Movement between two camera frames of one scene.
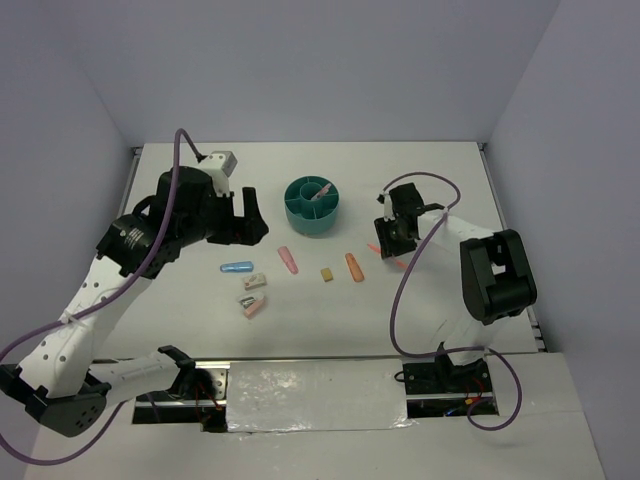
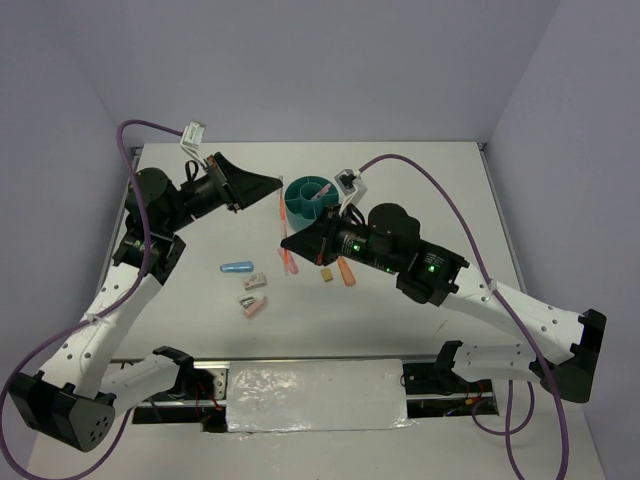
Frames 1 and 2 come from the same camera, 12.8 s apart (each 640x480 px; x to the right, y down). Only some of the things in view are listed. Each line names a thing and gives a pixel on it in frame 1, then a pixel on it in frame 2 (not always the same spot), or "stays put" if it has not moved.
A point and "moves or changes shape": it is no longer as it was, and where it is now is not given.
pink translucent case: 288,259 stays put
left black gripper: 247,230 -> 246,187
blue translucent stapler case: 237,267 stays put
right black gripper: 387,245 -> 316,244
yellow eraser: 326,275 stays put
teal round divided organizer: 307,216 stays put
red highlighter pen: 318,195 stays put
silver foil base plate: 322,395 stays put
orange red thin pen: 377,249 moves or changes shape
